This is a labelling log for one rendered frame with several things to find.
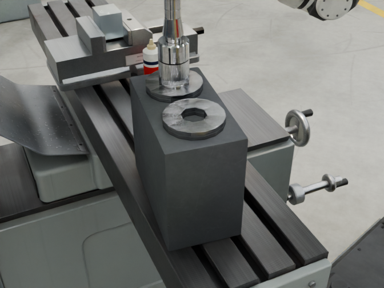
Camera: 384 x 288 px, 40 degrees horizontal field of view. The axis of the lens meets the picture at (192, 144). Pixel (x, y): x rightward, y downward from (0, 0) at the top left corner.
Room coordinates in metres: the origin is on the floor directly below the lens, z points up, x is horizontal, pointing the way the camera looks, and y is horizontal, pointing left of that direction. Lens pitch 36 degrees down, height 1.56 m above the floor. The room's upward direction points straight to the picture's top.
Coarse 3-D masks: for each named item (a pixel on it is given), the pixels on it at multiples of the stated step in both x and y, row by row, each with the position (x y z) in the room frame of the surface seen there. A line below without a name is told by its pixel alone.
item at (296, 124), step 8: (288, 112) 1.35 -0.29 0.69; (296, 112) 1.32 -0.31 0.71; (304, 112) 1.32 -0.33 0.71; (312, 112) 1.32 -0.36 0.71; (288, 120) 1.35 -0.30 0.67; (296, 120) 1.32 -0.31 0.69; (304, 120) 1.29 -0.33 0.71; (288, 128) 1.30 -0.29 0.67; (296, 128) 1.30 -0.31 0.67; (304, 128) 1.27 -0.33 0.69; (296, 136) 1.31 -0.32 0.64; (304, 136) 1.27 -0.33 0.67; (296, 144) 1.29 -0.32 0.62; (304, 144) 1.27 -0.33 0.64
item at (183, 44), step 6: (162, 36) 0.73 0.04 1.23; (162, 42) 0.71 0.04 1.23; (168, 42) 0.71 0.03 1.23; (180, 42) 0.71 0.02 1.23; (186, 42) 0.71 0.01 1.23; (162, 48) 0.70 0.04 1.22; (168, 48) 0.69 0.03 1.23; (174, 48) 0.69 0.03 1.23; (180, 48) 0.70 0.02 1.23; (186, 48) 0.70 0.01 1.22
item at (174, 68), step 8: (160, 56) 0.70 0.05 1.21; (168, 56) 0.69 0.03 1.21; (176, 56) 0.69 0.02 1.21; (184, 56) 0.70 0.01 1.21; (160, 64) 0.70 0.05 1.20; (168, 64) 0.69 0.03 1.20; (176, 64) 0.69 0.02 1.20; (184, 64) 0.70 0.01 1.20; (160, 72) 0.71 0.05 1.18; (168, 72) 0.69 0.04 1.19; (176, 72) 0.69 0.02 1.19; (184, 72) 0.70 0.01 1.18; (160, 80) 0.71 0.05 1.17; (168, 80) 0.69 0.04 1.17; (176, 80) 0.69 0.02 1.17; (184, 80) 0.70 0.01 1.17; (176, 88) 0.69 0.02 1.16
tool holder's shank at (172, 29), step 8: (168, 0) 0.71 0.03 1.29; (176, 0) 0.71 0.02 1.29; (168, 8) 0.71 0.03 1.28; (176, 8) 0.71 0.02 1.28; (168, 16) 0.71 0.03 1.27; (176, 16) 0.71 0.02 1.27; (168, 24) 0.70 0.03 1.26; (176, 24) 0.70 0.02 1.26; (168, 32) 0.70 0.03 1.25; (176, 32) 0.70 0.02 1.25; (168, 40) 0.71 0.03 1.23; (176, 40) 0.71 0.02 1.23
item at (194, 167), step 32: (160, 96) 0.68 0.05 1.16; (192, 96) 0.68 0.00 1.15; (160, 128) 0.61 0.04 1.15; (192, 128) 0.59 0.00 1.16; (224, 128) 0.61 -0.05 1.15; (160, 160) 0.57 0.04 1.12; (192, 160) 0.56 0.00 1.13; (224, 160) 0.57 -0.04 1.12; (160, 192) 0.58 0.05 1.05; (192, 192) 0.56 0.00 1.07; (224, 192) 0.57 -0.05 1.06; (160, 224) 0.59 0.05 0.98; (192, 224) 0.56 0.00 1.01; (224, 224) 0.57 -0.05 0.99
